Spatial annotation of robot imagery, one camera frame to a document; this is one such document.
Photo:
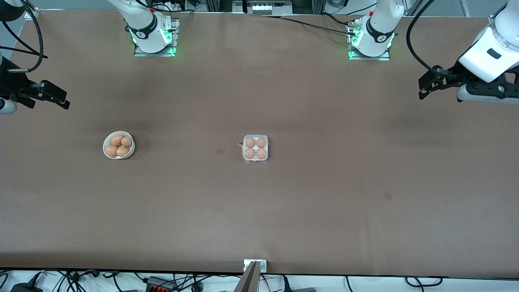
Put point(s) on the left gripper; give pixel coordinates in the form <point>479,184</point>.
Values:
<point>453,76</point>

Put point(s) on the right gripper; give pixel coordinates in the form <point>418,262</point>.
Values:
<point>12,82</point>

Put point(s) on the clear plastic egg box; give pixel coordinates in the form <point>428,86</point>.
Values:
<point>255,160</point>

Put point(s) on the brown egg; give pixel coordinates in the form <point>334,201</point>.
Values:
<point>122,151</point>
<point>250,153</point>
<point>126,141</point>
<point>261,153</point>
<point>116,140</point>
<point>110,150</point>
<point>250,142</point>
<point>261,142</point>

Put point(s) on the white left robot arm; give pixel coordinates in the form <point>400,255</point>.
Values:
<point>377,32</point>

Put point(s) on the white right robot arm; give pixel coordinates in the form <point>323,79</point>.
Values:
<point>146,28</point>

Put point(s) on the thin aluminium strut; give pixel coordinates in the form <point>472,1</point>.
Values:
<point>465,8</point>

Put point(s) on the white bowl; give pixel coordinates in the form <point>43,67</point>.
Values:
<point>131,152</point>

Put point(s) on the black power adapter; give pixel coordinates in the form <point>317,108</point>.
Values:
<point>24,288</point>

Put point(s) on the white power strip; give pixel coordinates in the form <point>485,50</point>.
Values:
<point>263,7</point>

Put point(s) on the black power strip red switches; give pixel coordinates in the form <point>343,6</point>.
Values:
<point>160,285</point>

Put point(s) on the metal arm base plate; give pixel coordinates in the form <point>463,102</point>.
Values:
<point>142,53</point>
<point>385,57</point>

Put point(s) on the metal corner bracket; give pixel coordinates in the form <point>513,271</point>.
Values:
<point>34,12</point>

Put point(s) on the aluminium frame post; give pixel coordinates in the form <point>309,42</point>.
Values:
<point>219,5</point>

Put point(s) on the small metal bracket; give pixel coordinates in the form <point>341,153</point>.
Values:
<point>263,265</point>

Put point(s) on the grey camera mount beam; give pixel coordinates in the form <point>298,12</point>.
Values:
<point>249,282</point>

